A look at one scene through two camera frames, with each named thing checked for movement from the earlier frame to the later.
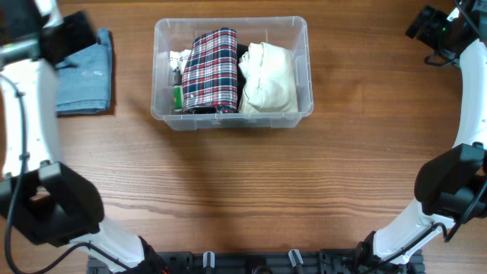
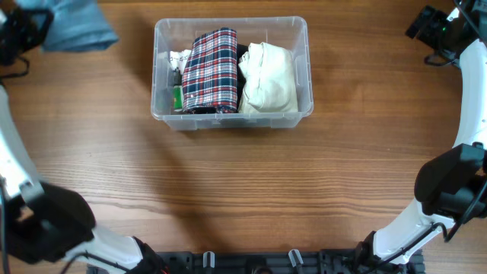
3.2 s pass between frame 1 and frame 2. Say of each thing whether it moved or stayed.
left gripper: moved
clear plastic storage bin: stayed
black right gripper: stayed
